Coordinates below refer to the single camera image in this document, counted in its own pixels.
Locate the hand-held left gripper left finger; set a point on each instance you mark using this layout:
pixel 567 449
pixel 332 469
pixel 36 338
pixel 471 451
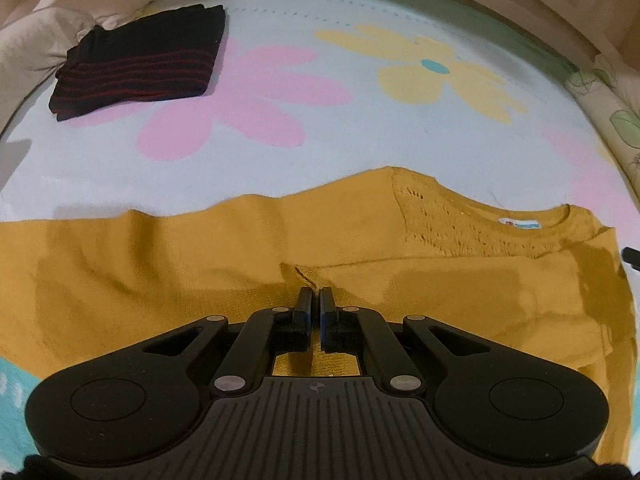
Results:
pixel 303 320

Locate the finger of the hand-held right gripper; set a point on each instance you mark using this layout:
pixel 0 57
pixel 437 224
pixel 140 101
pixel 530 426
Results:
pixel 631 257

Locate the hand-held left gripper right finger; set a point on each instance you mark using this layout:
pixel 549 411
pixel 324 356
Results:
pixel 327 320

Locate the mustard yellow knit sweater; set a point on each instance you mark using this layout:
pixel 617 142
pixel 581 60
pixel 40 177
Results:
pixel 165 265

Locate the leaf-print pillow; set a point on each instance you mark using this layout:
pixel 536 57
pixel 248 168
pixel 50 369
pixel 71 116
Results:
pixel 617 110

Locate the light blue floral blanket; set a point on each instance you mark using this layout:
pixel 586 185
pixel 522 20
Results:
pixel 320 130

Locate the black red-striped folded garment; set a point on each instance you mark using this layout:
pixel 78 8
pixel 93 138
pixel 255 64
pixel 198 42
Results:
pixel 145 60

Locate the beige duvet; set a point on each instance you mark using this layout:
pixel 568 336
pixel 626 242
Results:
pixel 45 15

